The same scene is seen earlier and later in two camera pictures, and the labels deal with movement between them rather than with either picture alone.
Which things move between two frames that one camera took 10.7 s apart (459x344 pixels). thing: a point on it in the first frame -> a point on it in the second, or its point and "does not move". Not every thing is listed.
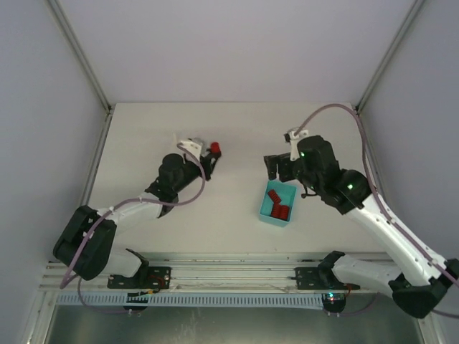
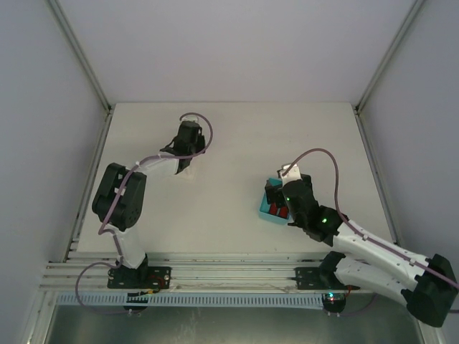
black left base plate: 145,277 does not move
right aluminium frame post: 407,22 does not move
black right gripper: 281,168 -> 274,196
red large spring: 284,212 does not move
